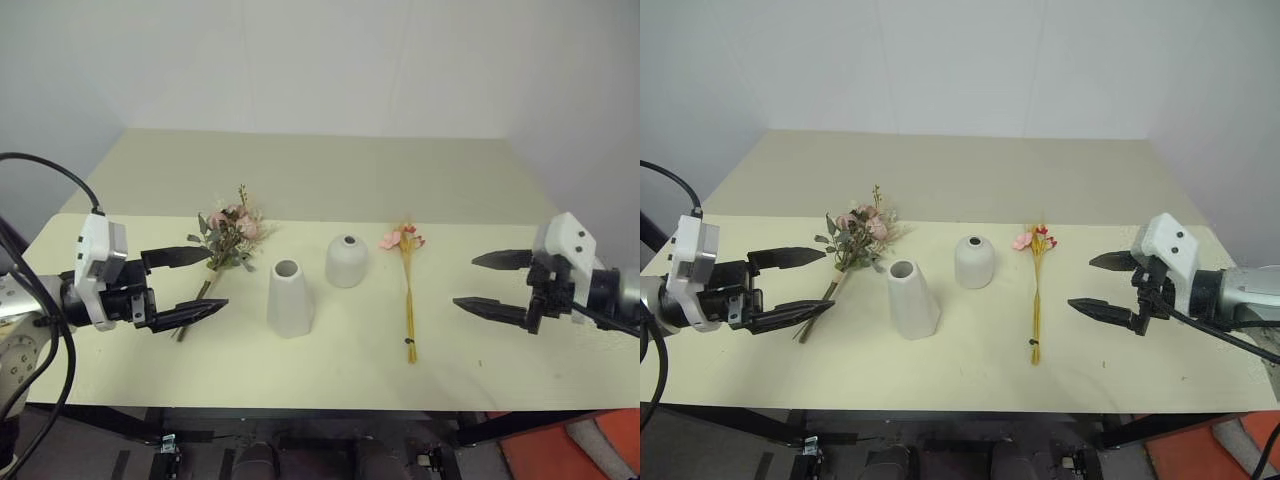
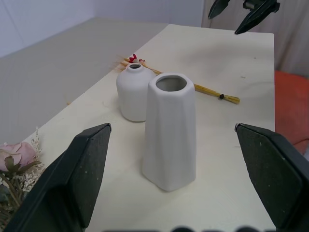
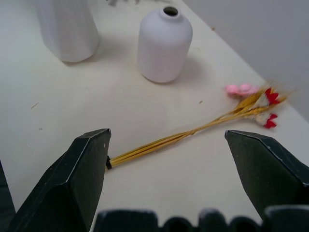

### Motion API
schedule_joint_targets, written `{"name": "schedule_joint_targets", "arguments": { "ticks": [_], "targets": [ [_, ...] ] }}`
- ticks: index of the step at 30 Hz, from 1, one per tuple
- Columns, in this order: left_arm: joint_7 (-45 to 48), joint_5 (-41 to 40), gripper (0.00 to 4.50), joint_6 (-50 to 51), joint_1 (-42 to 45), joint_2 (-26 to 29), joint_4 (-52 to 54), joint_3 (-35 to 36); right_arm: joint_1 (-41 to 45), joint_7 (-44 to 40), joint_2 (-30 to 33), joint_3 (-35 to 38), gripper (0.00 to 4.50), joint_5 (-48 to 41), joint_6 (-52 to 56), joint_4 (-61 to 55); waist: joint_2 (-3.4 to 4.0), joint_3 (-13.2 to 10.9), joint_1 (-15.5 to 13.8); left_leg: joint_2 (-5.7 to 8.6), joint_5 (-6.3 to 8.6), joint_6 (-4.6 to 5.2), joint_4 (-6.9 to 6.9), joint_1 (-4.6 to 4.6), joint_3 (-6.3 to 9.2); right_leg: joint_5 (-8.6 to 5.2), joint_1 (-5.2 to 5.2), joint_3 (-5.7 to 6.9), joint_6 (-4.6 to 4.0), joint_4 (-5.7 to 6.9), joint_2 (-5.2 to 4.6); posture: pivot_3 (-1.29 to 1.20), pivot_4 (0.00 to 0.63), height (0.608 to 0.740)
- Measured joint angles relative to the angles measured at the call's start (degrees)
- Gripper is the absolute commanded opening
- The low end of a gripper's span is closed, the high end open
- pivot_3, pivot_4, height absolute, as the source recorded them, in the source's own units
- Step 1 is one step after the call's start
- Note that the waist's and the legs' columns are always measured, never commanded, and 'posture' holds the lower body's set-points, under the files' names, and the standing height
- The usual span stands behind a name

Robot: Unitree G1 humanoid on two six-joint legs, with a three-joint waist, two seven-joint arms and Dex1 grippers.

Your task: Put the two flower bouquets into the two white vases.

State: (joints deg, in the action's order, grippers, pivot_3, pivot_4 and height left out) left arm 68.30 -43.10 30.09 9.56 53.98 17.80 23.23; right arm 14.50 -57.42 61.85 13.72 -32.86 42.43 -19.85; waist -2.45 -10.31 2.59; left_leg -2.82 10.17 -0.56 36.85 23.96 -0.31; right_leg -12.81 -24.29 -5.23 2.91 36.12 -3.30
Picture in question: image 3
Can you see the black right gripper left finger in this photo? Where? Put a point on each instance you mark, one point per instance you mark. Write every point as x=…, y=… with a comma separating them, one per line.
x=60, y=183

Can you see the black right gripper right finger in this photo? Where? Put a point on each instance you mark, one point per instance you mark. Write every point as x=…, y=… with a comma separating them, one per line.
x=265, y=174

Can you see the white ribbed tall vase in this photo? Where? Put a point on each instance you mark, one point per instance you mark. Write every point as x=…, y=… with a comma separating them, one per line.
x=67, y=29

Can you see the white round bottle vase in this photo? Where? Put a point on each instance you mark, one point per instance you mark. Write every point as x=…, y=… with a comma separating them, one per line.
x=164, y=46

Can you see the dried flower bouquet yellow stems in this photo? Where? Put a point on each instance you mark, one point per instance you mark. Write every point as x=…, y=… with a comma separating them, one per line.
x=193, y=131

